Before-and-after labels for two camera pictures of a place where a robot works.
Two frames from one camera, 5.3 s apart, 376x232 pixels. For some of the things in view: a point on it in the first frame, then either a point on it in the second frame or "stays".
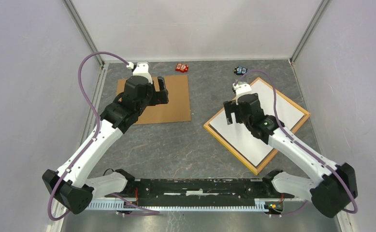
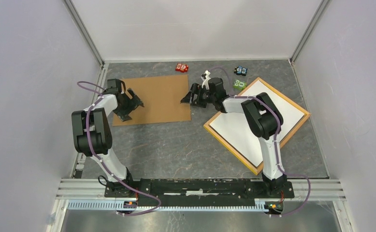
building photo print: [238, 135] stays
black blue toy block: [239, 70] stays
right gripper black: [230, 107] → [195, 89]
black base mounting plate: [138, 190] stays
